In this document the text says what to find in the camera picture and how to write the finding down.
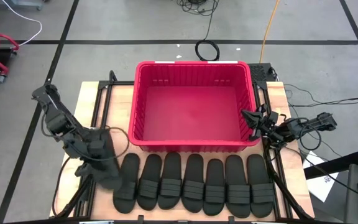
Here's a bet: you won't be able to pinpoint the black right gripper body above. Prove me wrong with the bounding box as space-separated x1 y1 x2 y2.
258 104 284 139

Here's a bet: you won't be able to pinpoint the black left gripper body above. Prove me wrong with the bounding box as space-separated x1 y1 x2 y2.
79 139 108 162

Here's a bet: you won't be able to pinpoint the red plastic bin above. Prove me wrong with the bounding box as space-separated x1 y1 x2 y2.
128 60 261 153

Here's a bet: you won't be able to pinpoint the black perforated metal box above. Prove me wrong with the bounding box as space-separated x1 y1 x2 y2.
249 63 275 83

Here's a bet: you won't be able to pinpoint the black desk bar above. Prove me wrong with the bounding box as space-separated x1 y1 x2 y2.
303 150 358 180

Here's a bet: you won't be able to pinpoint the white paper sheet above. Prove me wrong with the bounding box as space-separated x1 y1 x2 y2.
303 151 339 203

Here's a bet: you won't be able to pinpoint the grey rolling cart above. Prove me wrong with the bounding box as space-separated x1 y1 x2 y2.
0 0 47 11

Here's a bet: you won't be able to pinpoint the black metal table frame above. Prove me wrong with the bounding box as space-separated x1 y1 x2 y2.
53 70 316 224

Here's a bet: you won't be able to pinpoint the long black cable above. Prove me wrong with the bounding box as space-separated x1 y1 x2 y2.
52 155 73 218

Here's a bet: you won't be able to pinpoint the thin black floor cable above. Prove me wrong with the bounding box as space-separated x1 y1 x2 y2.
283 83 358 108

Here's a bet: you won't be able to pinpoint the coiled black cable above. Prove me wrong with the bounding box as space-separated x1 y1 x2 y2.
195 39 221 62

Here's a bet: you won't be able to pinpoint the yellow cable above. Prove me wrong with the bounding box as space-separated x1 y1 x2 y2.
259 0 281 64

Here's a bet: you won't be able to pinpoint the tangled black cables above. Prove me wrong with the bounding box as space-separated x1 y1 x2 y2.
176 0 220 41

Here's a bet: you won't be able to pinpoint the white cable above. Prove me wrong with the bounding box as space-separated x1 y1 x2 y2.
0 0 43 47

